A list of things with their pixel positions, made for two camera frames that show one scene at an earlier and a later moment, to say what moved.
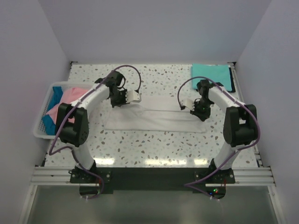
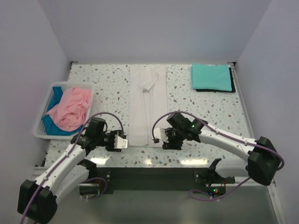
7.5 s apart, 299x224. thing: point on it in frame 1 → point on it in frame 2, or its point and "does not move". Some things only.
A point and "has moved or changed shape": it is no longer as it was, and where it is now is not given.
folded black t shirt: (232, 82) does not move
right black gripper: (201, 115) → (171, 145)
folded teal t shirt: (219, 73) does not move
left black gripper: (113, 104) → (112, 134)
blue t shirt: (49, 126) does not move
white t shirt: (164, 114) has moved or changed shape
